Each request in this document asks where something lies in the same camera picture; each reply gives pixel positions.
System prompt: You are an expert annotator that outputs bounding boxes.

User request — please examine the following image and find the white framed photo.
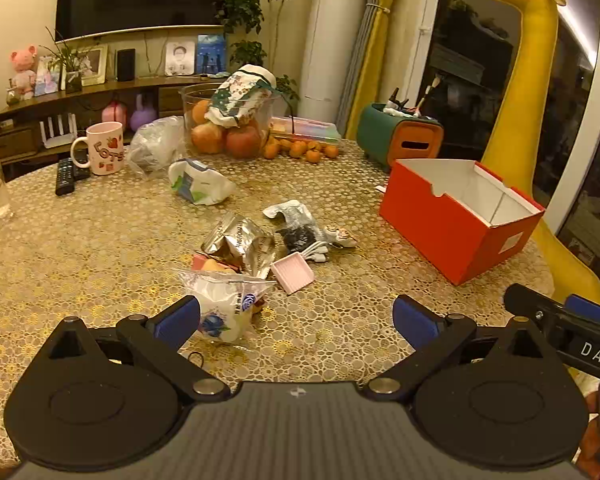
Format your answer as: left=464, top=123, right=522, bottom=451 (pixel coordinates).
left=77, top=44, right=109, bottom=86

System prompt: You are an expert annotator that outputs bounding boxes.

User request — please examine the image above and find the peach yellow soft packet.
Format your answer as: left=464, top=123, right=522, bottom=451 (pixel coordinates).
left=205, top=257, right=241, bottom=275

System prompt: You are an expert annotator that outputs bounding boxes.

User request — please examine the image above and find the white router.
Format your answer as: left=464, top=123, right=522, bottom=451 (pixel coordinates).
left=39, top=112, right=78, bottom=150

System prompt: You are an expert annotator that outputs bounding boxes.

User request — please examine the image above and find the gold lace covered desktop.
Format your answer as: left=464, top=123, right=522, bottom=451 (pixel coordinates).
left=0, top=137, right=556, bottom=471

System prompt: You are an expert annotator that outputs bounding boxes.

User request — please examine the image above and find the blueberry print snack packet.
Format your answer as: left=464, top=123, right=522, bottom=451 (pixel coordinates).
left=175, top=268, right=277, bottom=345

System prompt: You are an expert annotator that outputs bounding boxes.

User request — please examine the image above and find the red cardboard box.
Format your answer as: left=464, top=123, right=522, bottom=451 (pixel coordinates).
left=379, top=158, right=546, bottom=287

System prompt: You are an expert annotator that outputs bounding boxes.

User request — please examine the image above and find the black speaker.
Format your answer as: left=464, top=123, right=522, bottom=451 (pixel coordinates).
left=116, top=48, right=136, bottom=82

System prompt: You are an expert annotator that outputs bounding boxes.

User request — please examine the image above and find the clear plastic bag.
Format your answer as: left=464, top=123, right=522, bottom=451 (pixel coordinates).
left=127, top=116, right=187, bottom=178

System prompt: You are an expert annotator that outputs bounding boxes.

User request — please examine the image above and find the large leafy potted plant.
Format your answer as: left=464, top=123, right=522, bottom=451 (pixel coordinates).
left=215, top=0, right=311, bottom=106

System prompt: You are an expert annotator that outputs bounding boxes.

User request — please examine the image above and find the blue picture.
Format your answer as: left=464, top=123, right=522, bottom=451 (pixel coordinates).
left=196, top=34, right=227, bottom=75

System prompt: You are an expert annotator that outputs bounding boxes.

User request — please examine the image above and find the pile of tangerines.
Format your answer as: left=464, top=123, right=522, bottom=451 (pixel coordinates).
left=262, top=137, right=341, bottom=163

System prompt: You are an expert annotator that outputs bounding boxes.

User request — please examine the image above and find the pink plush toy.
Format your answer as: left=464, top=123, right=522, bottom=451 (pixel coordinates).
left=9, top=45, right=40, bottom=100

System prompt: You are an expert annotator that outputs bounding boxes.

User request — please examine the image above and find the purple kettlebell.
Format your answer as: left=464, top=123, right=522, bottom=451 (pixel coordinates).
left=130, top=94, right=158, bottom=131

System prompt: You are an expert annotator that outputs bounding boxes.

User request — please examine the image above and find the printed white green bag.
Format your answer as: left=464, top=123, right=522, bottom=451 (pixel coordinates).
left=205, top=64, right=277, bottom=128

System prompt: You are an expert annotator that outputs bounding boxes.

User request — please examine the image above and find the wooden tv cabinet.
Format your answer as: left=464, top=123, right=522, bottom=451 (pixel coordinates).
left=0, top=25, right=231, bottom=166

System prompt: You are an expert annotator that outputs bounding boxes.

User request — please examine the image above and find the person's right hand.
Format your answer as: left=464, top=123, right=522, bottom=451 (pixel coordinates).
left=577, top=392, right=600, bottom=467

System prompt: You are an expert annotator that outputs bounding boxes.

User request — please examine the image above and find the glass sliding door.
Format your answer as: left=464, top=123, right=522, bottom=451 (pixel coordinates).
left=415, top=0, right=600, bottom=281

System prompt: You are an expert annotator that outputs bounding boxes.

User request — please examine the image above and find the pink strawberry mug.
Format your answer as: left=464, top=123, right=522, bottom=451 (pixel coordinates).
left=70, top=121, right=126, bottom=176

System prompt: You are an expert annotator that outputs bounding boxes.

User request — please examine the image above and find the glass fruit bowl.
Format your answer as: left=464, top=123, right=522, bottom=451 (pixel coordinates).
left=180, top=82, right=286, bottom=158

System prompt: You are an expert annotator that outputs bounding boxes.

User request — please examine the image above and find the pink bag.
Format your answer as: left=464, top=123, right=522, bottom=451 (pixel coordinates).
left=101, top=100, right=128, bottom=126

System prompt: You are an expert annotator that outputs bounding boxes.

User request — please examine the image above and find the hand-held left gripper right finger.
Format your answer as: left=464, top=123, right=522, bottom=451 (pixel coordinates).
left=362, top=294, right=556, bottom=403

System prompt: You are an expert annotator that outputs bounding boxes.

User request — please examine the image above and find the black remote control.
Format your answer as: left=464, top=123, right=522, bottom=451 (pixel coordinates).
left=72, top=147, right=91, bottom=181
left=55, top=157, right=76, bottom=196

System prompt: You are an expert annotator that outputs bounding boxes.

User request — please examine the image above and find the white wet wipes pack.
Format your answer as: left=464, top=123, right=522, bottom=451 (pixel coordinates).
left=168, top=158, right=238, bottom=206

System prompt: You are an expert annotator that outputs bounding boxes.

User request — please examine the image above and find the small pastel picture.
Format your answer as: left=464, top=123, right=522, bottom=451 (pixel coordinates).
left=34, top=55, right=63, bottom=97

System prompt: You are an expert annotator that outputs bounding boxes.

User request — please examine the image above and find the yellow curtain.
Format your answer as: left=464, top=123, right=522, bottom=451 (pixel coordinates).
left=345, top=0, right=406, bottom=138

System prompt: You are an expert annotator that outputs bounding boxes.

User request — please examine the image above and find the red apple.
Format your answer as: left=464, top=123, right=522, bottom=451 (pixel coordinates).
left=191, top=122, right=227, bottom=155
left=225, top=125, right=262, bottom=159

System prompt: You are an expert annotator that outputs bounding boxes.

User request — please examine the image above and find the white cable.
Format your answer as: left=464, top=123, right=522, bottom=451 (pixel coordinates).
left=300, top=241, right=331, bottom=263

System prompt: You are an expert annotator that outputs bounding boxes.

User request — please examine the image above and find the pastel plastic storage case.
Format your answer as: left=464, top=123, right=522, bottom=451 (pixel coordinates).
left=269, top=116, right=342, bottom=145

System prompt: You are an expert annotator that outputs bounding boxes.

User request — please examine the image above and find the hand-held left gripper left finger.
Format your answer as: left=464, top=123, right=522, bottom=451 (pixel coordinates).
left=47, top=295, right=231, bottom=403

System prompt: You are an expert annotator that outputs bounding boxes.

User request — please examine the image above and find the green orange tissue box organizer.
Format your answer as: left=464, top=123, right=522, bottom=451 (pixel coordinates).
left=356, top=102, right=445, bottom=168

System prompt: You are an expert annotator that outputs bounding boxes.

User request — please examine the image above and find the grey curtain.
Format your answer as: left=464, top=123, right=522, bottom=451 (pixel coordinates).
left=335, top=0, right=386, bottom=131

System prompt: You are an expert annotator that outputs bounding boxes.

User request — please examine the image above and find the white standing air conditioner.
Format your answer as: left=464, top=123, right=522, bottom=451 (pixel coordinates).
left=300, top=0, right=376, bottom=126

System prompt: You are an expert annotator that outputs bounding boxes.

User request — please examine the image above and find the clear packet of black seeds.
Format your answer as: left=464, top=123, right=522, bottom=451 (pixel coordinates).
left=262, top=200, right=331, bottom=253

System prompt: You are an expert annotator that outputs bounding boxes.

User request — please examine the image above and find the small potted grass plant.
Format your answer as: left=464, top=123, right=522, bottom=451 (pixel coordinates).
left=40, top=27, right=98, bottom=93

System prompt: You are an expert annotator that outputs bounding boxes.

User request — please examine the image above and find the portrait photo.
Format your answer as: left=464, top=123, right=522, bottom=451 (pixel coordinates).
left=165, top=40, right=196, bottom=77

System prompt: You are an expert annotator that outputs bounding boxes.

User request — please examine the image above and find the makeup brush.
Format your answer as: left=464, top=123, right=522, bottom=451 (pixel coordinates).
left=419, top=72, right=443, bottom=111

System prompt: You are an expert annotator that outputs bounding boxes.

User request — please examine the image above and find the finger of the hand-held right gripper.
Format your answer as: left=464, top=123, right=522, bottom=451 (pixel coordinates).
left=503, top=283, right=572, bottom=324
left=564, top=293, right=600, bottom=327

